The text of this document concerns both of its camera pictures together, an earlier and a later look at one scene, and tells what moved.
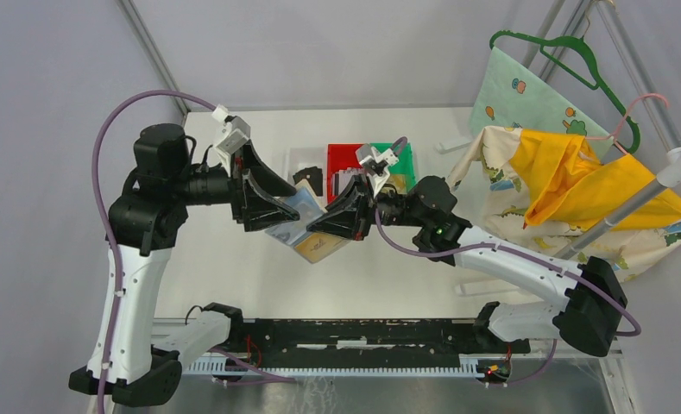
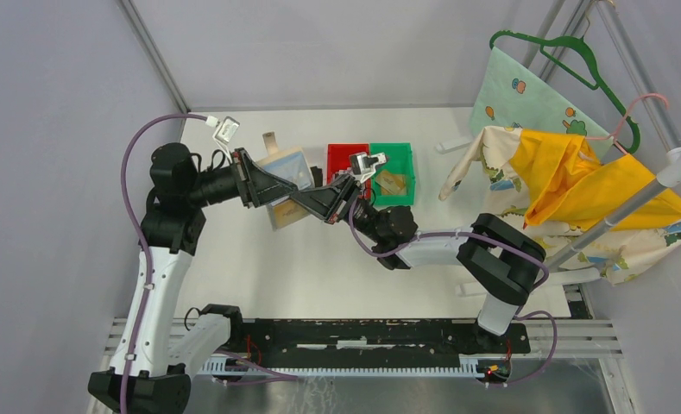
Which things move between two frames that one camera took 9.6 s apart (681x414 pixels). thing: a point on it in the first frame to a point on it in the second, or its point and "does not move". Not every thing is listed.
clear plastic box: (450, 143) does not move
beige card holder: (312, 244) to (291, 164)
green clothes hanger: (552, 57) does not move
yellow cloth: (561, 176) does not move
